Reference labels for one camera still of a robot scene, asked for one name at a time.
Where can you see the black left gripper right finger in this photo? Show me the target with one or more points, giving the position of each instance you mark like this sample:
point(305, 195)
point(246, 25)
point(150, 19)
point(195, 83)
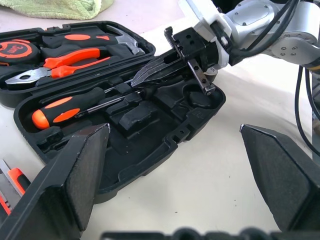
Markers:
point(282, 175)

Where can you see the orange and black tape measure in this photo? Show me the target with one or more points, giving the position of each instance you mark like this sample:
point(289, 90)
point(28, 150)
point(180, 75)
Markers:
point(15, 50)

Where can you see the black plastic tool case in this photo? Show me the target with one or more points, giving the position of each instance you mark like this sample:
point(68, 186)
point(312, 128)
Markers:
point(150, 155)

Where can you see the orange utility knife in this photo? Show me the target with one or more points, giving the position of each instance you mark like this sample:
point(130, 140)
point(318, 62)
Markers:
point(17, 178)

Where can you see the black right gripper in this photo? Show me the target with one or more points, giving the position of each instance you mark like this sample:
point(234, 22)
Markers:
point(192, 42)

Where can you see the light green towel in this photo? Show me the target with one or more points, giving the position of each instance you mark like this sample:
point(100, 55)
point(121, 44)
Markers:
point(50, 8)

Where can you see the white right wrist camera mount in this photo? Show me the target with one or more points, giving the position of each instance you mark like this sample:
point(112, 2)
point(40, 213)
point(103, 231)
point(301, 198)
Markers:
point(200, 15)

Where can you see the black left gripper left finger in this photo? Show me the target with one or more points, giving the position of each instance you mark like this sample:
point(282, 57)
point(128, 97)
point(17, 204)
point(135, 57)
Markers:
point(62, 190)

